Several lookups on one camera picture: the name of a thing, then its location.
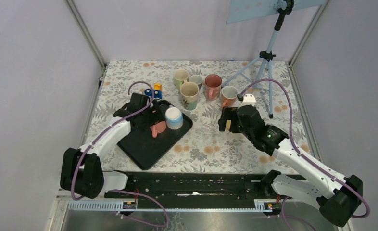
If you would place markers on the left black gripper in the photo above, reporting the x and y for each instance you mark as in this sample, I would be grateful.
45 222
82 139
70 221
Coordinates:
156 116

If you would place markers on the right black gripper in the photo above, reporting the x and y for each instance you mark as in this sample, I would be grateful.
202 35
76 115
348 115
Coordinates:
227 114

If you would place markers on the plain pink mug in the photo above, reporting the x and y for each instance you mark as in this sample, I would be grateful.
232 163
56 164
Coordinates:
158 128

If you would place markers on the salmon textured square mug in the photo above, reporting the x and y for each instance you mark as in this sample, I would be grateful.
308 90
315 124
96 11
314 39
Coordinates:
228 96

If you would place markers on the cream floral mug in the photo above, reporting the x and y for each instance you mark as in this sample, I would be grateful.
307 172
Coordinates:
189 94

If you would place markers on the light green mug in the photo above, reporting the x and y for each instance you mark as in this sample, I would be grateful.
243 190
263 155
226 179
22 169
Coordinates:
180 77

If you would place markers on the grey mug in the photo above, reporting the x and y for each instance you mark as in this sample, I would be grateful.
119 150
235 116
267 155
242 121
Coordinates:
197 79

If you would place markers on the yellow mug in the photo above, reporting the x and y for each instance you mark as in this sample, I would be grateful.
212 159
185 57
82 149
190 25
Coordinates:
228 124

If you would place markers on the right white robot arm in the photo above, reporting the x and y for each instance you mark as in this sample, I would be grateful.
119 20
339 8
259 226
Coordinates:
336 196

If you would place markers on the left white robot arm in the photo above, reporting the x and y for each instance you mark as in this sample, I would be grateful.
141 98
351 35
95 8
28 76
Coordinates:
82 173

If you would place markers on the light blue mug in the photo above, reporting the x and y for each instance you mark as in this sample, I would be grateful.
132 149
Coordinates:
174 118

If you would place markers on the blue yellow toy truck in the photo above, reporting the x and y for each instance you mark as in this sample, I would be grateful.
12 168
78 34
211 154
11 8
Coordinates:
156 91

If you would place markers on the floral tablecloth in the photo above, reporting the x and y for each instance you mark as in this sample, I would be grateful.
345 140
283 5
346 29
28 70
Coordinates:
204 149

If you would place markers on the black plastic tray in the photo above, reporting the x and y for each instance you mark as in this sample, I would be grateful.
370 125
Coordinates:
145 150

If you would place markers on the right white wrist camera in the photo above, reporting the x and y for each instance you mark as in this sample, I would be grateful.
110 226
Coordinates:
247 99

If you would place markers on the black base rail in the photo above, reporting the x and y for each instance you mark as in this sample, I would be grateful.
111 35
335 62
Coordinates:
197 190

